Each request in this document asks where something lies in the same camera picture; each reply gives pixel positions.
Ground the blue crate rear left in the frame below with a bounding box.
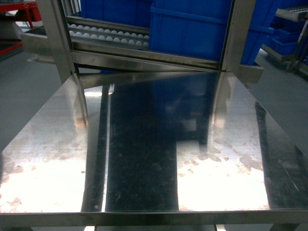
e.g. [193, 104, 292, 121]
[80, 0, 153, 27]

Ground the large blue crate upper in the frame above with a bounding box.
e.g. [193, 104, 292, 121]
[153, 0, 282, 28]

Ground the large blue crate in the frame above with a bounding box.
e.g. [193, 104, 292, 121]
[149, 0, 278, 65]
[153, 0, 282, 28]

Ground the steel shelf rack right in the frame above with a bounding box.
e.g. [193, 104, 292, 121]
[261, 0, 308, 80]

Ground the large blue crate lower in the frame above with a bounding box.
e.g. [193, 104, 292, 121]
[149, 0, 278, 65]

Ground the steel roller rack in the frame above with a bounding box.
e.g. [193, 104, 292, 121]
[21, 0, 265, 84]

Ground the red metal frame table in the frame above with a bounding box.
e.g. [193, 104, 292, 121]
[0, 0, 41, 60]

